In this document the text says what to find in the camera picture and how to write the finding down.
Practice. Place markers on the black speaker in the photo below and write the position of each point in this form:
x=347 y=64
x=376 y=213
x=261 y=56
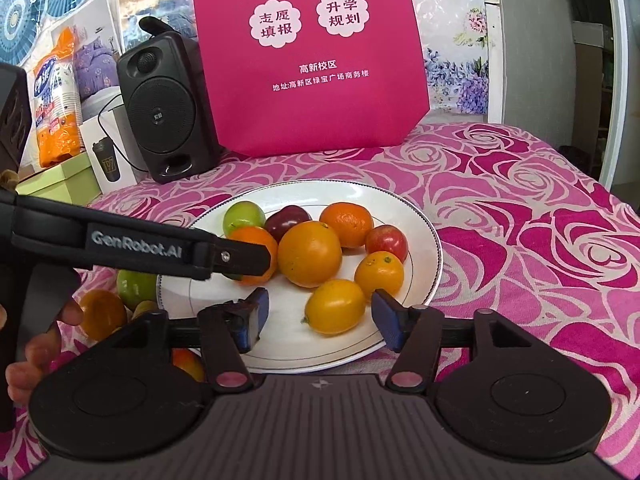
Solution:
x=165 y=110

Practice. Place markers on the dark red plum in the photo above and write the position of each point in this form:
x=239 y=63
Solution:
x=286 y=220

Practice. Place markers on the dark orange tangerine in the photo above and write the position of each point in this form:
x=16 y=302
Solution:
x=346 y=224

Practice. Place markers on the light green box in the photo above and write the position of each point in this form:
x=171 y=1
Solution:
x=60 y=180

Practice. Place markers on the blue bedding wall poster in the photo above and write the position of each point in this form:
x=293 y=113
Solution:
x=132 y=15

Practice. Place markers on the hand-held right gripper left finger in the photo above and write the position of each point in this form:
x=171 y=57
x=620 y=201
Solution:
x=252 y=320

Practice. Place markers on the pink printed bag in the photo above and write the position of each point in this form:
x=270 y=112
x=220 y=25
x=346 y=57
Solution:
x=320 y=110

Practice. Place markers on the small red apple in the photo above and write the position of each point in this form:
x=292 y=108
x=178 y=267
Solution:
x=386 y=243

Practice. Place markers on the pink rose tablecloth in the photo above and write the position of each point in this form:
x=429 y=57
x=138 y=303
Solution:
x=500 y=235

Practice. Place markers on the white round plate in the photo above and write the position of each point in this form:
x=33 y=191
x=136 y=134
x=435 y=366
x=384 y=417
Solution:
x=285 y=320

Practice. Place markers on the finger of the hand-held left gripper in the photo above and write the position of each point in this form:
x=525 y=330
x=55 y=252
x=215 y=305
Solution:
x=245 y=258

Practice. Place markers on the person's left hand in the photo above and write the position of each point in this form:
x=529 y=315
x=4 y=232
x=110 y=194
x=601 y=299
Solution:
x=42 y=350

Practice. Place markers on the reddish brown plum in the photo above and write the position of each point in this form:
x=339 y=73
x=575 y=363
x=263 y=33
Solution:
x=187 y=364

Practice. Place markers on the orange packet of paper cups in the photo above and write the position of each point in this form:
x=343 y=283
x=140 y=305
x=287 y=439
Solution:
x=57 y=125

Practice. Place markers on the small yellow green plum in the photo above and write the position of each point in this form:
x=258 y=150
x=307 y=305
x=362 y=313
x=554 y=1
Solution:
x=145 y=308

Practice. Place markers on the white door frame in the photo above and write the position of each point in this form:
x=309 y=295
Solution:
x=620 y=110

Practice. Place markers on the white box with cup print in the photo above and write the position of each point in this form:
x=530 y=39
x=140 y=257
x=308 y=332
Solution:
x=107 y=160

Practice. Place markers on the large orange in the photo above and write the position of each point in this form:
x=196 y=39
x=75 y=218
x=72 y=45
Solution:
x=310 y=254

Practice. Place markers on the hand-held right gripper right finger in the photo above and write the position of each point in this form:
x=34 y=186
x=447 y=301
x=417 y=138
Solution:
x=387 y=320

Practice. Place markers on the black microphone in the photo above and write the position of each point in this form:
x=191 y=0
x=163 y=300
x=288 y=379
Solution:
x=150 y=26

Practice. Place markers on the purple bedding wall poster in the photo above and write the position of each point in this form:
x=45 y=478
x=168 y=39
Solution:
x=95 y=75

